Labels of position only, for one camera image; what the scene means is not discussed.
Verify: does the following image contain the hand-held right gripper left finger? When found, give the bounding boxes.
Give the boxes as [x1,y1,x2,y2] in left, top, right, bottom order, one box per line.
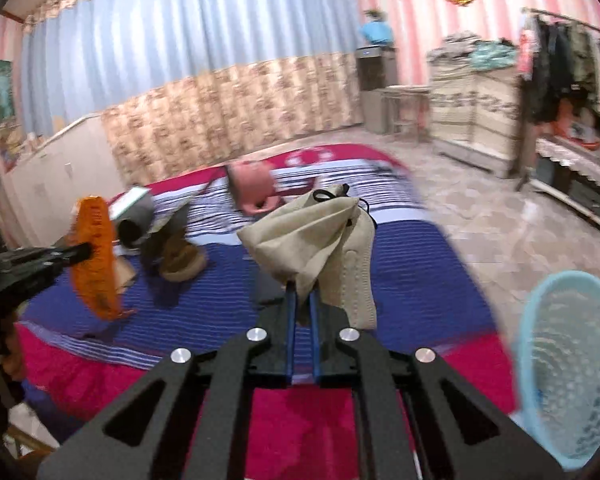
[37,280,301,480]

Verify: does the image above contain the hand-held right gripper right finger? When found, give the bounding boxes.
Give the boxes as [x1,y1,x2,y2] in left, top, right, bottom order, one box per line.
[307,287,566,480]

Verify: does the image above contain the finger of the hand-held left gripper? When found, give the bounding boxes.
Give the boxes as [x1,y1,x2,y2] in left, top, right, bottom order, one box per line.
[45,241,94,267]

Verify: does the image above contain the orange plastic bag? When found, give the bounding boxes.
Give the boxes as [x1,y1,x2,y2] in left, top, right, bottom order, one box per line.
[72,196,124,322]

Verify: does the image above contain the beige face mask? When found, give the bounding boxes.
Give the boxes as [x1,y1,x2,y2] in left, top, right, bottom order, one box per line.
[237,183,379,331]

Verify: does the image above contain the light blue plastic basket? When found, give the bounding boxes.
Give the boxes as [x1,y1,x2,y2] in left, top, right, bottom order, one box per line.
[510,270,600,471]

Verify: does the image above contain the dark cylindrical can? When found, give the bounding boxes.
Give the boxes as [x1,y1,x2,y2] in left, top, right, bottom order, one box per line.
[116,202,156,250]

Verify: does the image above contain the white cabinet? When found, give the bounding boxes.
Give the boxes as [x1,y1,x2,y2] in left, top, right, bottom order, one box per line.
[2,115,131,246]

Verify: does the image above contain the round can with red label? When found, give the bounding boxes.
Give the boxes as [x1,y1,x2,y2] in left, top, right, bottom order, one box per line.
[226,160,280,213]

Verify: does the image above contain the blue and floral curtain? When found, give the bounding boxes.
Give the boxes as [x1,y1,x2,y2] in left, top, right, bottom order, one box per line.
[22,0,366,181]

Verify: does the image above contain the grey water dispenser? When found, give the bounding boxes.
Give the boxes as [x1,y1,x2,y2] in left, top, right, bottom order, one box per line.
[356,46,398,133]

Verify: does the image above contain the metal clothes rack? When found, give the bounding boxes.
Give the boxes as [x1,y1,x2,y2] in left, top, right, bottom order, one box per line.
[516,7,600,192]

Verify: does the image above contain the patterned cloth covered cabinet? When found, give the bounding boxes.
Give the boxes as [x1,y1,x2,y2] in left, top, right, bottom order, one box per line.
[427,62,526,178]

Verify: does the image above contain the dark low cabinet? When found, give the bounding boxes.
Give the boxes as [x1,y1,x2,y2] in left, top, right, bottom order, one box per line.
[532,152,600,241]

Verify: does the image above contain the white lace cloth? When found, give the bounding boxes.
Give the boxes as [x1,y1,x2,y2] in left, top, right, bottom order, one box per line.
[536,137,600,191]

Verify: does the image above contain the pile of clothes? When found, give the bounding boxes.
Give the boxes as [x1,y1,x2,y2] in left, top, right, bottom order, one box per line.
[427,32,521,71]

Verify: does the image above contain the red and white bag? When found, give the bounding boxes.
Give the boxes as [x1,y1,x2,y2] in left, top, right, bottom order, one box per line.
[552,112,600,151]

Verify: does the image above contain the row of hanging clothes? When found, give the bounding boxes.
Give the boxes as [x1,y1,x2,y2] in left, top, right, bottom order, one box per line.
[517,12,600,128]

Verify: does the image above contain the green wall picture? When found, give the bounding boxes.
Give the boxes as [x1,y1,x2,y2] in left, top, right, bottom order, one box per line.
[0,59,21,126]

